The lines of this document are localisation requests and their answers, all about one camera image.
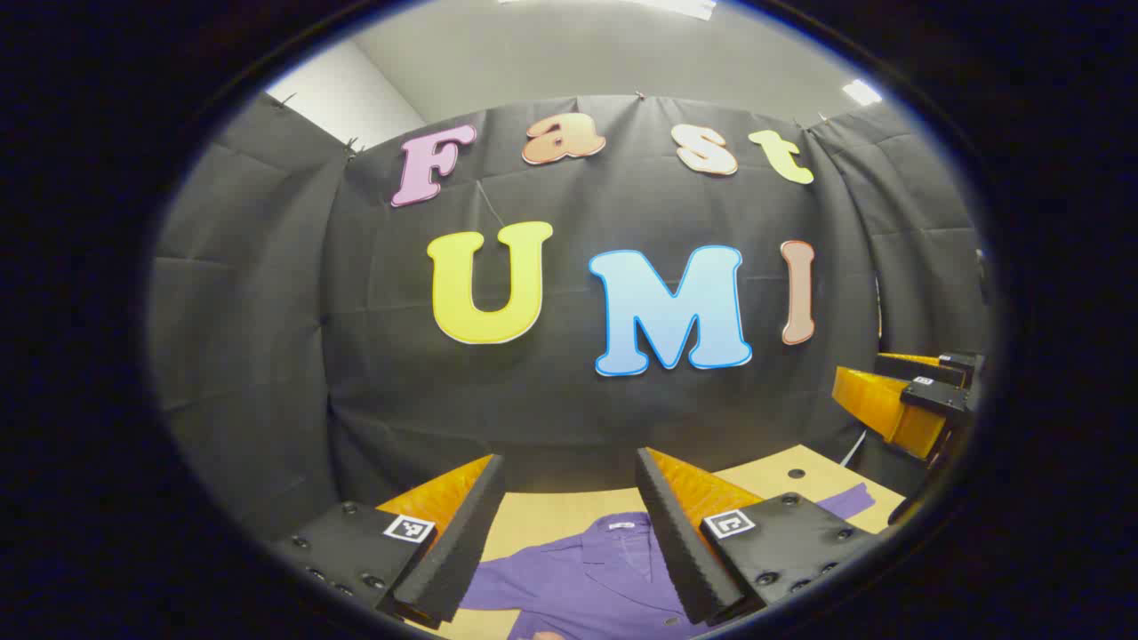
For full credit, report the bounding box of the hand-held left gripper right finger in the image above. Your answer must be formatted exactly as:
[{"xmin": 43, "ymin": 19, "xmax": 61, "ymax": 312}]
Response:
[{"xmin": 634, "ymin": 447, "xmax": 881, "ymax": 628}]

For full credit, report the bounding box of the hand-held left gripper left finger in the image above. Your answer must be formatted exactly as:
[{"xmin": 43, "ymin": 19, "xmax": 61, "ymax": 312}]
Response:
[{"xmin": 267, "ymin": 453, "xmax": 506, "ymax": 632}]

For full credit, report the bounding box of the purple button shirt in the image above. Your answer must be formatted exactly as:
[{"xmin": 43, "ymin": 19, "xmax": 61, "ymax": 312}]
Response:
[{"xmin": 458, "ymin": 484, "xmax": 877, "ymax": 640}]

